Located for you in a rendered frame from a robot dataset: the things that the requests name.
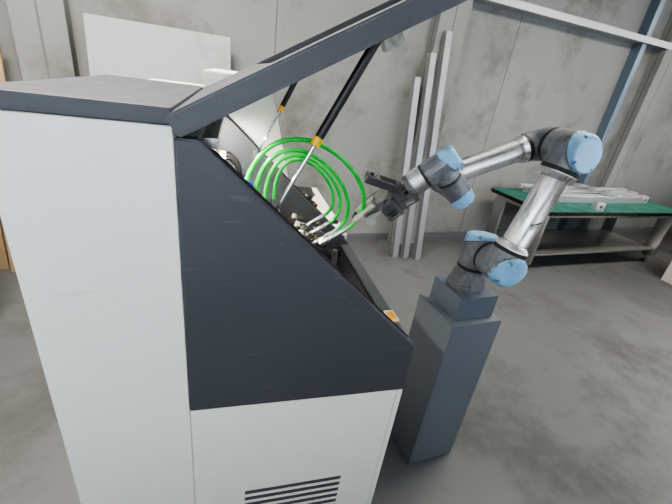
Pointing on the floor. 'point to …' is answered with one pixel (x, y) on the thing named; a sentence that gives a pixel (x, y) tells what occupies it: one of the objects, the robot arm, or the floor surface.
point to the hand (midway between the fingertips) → (354, 215)
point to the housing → (103, 274)
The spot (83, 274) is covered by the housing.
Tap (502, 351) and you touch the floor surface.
